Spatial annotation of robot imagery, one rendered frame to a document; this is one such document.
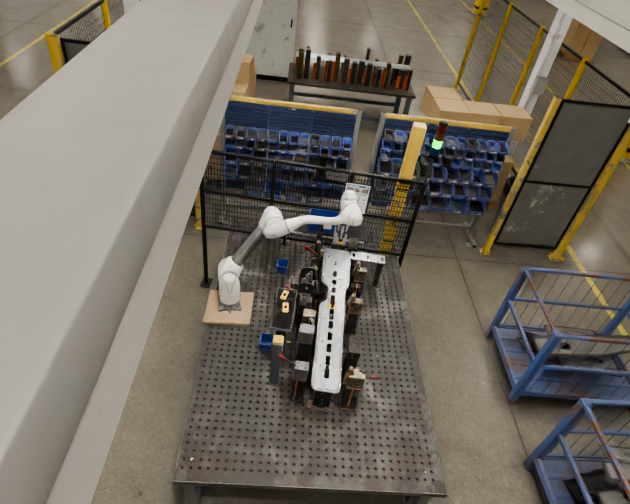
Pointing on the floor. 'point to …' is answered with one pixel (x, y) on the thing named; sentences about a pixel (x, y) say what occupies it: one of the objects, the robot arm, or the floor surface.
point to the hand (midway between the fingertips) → (341, 236)
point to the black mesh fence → (289, 203)
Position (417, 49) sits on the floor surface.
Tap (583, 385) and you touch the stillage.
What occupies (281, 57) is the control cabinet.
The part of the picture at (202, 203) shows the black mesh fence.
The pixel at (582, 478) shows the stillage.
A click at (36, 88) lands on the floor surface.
